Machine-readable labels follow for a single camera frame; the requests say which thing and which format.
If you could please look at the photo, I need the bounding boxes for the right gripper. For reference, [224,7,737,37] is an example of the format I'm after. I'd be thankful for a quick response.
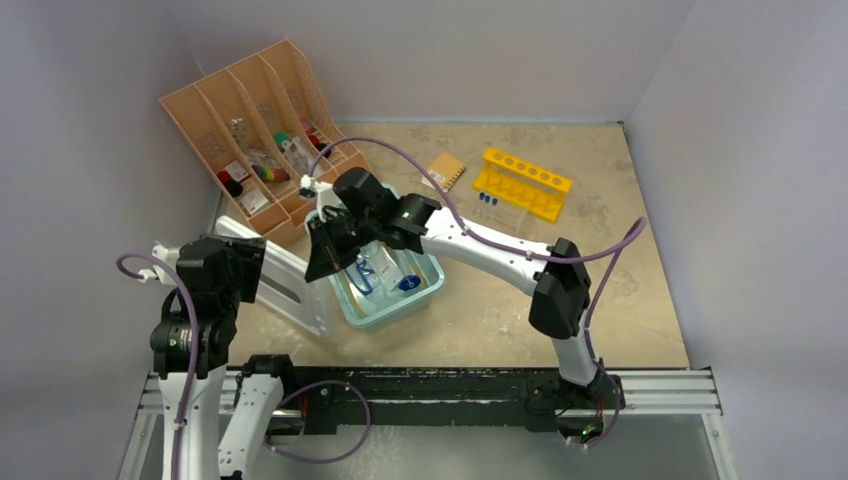
[310,210,380,282]

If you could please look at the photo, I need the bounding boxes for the white bin lid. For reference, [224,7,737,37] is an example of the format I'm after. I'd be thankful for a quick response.
[256,241,332,337]

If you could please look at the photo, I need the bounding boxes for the white label packet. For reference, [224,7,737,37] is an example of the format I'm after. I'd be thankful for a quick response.
[363,242,405,291]

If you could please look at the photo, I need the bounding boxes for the blue safety glasses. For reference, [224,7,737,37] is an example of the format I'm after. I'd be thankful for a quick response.
[346,260,377,296]

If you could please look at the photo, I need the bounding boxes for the teal plastic bin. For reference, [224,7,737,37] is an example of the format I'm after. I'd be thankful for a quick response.
[304,185,446,332]

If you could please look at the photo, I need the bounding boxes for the tan rubber tubing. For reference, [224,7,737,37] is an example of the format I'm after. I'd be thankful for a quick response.
[351,293,396,322]

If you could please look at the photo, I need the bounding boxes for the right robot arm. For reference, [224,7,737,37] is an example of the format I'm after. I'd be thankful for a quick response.
[299,167,601,407]

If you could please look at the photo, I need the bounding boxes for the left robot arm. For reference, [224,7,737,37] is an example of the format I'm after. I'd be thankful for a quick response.
[150,235,298,479]

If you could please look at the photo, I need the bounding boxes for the yellow spiral notebook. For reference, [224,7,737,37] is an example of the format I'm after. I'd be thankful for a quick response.
[426,153,467,192]

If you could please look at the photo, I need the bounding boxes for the peach desk file organizer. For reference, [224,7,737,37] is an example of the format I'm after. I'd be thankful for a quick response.
[160,40,371,246]

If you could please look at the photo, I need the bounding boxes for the yellow test tube rack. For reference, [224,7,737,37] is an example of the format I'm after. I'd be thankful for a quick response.
[472,148,573,224]

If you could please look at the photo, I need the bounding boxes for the clear well plate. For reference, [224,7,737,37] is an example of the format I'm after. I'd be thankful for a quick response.
[472,198,529,233]

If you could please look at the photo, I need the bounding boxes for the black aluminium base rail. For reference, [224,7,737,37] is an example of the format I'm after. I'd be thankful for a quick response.
[135,366,723,439]

